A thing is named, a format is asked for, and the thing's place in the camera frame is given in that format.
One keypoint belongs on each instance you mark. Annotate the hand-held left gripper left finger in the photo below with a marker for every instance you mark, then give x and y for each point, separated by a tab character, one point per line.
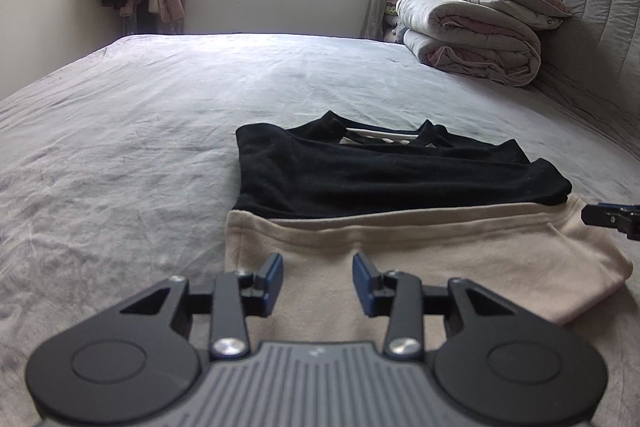
274	282

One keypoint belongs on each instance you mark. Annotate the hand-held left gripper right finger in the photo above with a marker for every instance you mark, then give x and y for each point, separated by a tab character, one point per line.
362	282

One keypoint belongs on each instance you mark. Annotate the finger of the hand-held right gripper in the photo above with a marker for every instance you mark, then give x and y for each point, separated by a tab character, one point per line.
607	214

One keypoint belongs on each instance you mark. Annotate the black and beige sweatshirt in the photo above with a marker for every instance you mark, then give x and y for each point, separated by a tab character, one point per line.
375	177

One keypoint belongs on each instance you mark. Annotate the stack of folded clothes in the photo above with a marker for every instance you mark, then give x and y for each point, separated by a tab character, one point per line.
392	22

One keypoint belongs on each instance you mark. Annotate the grey quilted headboard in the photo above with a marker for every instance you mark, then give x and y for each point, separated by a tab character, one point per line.
595	47

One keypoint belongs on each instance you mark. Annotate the bed with grey sheet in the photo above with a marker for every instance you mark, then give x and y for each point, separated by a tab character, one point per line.
150	107

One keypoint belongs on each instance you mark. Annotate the folded grey and pink quilt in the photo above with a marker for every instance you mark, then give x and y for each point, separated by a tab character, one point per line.
470	42

